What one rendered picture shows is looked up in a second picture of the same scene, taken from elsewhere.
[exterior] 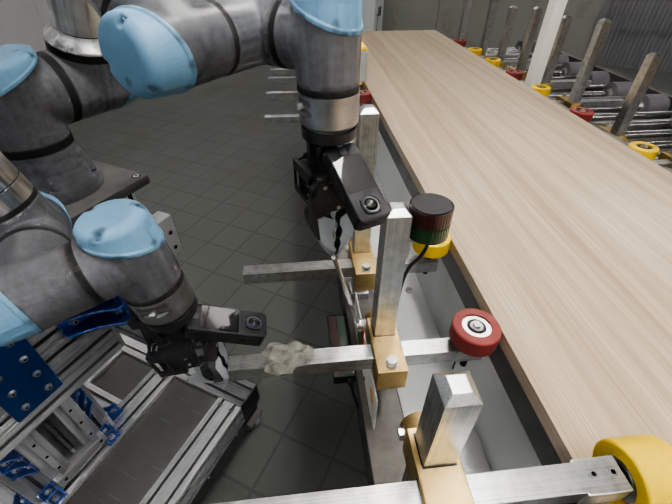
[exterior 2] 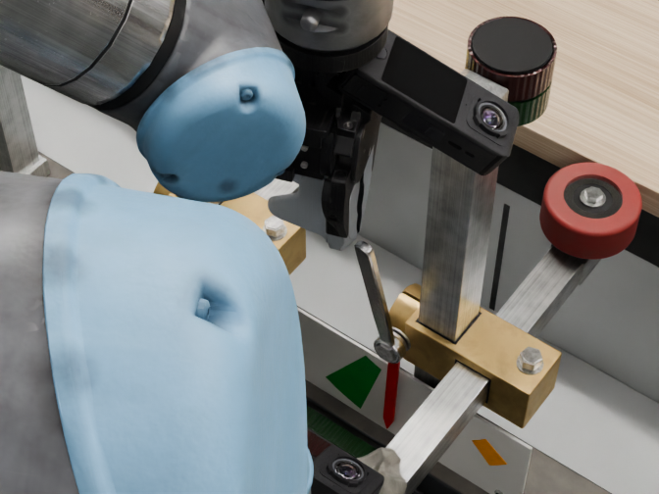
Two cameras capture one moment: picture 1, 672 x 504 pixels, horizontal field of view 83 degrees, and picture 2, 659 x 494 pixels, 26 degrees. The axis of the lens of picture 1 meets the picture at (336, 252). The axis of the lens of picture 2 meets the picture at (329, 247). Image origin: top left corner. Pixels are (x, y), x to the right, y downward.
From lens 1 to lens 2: 0.61 m
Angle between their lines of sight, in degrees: 35
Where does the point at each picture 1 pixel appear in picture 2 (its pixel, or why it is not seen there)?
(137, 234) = not seen: hidden behind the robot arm
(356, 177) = (434, 84)
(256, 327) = (360, 474)
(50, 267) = not seen: outside the picture
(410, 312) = (316, 260)
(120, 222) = not seen: hidden behind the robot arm
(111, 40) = (213, 136)
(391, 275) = (481, 210)
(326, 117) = (375, 16)
